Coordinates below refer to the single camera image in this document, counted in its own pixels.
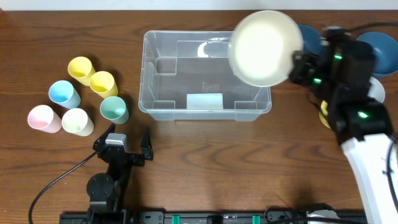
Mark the yellow cup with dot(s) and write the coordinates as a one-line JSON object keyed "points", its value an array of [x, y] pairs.
{"points": [[103, 83], [81, 69]]}

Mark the light blue cup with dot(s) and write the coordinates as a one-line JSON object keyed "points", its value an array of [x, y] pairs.
{"points": [[64, 94]]}

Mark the large beige bowl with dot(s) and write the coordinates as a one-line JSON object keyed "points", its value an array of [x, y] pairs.
{"points": [[261, 48]]}

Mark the clear plastic storage container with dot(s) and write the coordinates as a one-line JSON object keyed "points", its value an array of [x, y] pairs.
{"points": [[176, 63]]}

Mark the yellow cup front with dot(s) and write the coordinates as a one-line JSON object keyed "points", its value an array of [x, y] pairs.
{"points": [[103, 83]]}

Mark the yellow small bowl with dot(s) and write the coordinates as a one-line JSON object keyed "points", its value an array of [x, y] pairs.
{"points": [[323, 113]]}

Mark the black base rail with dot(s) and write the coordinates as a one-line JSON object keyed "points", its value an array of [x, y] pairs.
{"points": [[272, 214]]}

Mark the grey small bowl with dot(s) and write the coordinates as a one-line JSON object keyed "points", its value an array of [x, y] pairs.
{"points": [[376, 90]]}

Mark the pink cup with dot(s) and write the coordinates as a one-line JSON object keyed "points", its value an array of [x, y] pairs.
{"points": [[43, 118]]}

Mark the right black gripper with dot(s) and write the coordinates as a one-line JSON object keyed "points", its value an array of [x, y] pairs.
{"points": [[301, 69]]}

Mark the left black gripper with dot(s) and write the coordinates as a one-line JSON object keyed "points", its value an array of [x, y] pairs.
{"points": [[125, 157]]}

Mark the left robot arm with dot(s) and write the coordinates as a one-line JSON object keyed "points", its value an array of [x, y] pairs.
{"points": [[106, 190]]}

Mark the cream white cup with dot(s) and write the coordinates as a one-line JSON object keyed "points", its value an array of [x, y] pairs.
{"points": [[76, 121]]}

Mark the mint green cup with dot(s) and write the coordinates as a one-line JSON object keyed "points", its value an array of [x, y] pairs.
{"points": [[114, 109]]}

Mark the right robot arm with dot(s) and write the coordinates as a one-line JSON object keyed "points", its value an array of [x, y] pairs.
{"points": [[365, 133]]}

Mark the yellow cup rear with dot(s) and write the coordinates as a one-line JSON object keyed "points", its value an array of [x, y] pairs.
{"points": [[81, 69]]}

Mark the dark blue bowl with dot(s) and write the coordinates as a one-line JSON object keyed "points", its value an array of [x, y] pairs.
{"points": [[385, 49], [312, 39]]}

